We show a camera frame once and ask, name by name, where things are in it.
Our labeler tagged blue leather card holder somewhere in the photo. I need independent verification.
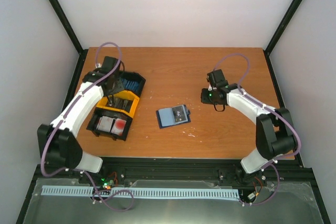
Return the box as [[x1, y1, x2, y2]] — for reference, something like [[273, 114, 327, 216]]
[[156, 104, 191, 129]]

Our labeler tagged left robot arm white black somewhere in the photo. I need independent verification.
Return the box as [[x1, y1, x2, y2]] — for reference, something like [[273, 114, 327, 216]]
[[37, 56, 122, 184]]

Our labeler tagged light blue cable duct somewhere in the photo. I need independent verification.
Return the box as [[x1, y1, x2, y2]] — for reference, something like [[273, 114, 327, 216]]
[[40, 185, 239, 201]]

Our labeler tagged black bin with blue cards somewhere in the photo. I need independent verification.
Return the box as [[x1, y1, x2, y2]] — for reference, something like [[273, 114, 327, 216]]
[[119, 71, 146, 97]]

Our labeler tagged red white card stack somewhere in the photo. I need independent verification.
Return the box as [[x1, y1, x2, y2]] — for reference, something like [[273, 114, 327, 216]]
[[96, 116, 126, 136]]

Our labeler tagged right frame post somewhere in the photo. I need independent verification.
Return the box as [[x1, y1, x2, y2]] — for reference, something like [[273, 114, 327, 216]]
[[264, 0, 321, 53]]

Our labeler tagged dark card stack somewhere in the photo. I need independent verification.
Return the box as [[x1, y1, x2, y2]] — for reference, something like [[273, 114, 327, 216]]
[[107, 97, 133, 111]]

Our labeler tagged left frame post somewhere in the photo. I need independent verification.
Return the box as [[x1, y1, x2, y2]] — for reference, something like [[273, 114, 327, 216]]
[[33, 0, 85, 53]]

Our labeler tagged black aluminium frame rail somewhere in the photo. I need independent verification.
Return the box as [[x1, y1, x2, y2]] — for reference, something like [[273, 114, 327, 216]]
[[34, 157, 316, 190]]

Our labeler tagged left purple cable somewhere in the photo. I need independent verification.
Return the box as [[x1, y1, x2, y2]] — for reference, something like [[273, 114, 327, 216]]
[[40, 42, 135, 212]]

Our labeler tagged black bin with red cards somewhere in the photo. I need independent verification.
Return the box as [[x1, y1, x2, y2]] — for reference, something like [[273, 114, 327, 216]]
[[86, 108, 133, 141]]

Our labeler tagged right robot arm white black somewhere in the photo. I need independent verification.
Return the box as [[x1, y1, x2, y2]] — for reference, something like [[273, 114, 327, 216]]
[[201, 69, 301, 183]]

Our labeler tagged yellow bin with dark cards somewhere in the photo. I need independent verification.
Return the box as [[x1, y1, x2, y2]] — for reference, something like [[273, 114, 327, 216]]
[[96, 90, 140, 119]]

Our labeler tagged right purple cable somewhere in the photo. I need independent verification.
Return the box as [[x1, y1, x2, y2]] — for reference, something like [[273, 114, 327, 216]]
[[213, 53, 302, 206]]

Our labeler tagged dark grey credit card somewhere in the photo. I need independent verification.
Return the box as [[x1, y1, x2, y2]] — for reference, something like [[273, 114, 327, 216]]
[[172, 105, 188, 124]]

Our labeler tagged blue card stack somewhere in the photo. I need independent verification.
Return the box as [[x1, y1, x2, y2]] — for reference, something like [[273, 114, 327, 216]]
[[122, 79, 139, 92]]

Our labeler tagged purple cable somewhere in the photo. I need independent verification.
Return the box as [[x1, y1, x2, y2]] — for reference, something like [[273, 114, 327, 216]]
[[40, 42, 135, 212], [213, 53, 302, 206]]

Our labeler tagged frame post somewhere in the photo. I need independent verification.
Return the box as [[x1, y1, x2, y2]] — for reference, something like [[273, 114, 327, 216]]
[[264, 0, 321, 53], [33, 0, 85, 53]]

